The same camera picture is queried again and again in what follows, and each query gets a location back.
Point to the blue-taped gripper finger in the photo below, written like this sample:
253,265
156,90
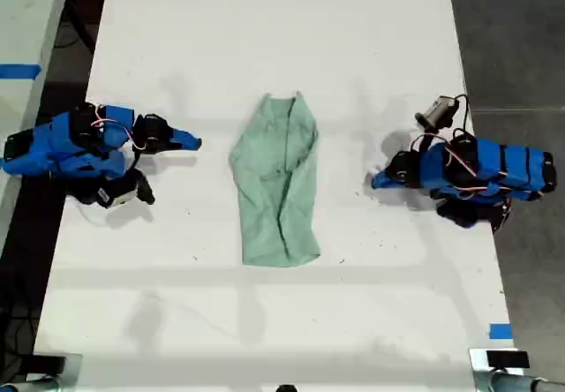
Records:
383,181

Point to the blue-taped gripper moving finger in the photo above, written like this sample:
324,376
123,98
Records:
172,147

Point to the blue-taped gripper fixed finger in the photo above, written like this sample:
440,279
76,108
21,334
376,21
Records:
187,139

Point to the pale green T-shirt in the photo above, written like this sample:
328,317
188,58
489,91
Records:
276,180

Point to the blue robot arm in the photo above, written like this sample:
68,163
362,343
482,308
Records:
53,145
494,167

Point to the long blue tape strip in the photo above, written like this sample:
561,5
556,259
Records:
20,71

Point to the white side table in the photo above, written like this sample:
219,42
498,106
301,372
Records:
26,17

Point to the short blue tape strip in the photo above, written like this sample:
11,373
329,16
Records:
501,331

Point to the small black box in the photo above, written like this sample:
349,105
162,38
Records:
46,362
507,359

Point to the small black round object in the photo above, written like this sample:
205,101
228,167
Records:
287,388

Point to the grey metal pipe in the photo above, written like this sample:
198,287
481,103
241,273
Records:
525,384

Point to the black camera stalk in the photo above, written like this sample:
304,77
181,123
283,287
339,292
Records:
424,141

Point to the grey and black camera box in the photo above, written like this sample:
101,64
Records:
437,111

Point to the black camera box with label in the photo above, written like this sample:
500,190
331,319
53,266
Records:
121,193

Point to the metal corner bracket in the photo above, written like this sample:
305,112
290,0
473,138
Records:
74,367
477,365

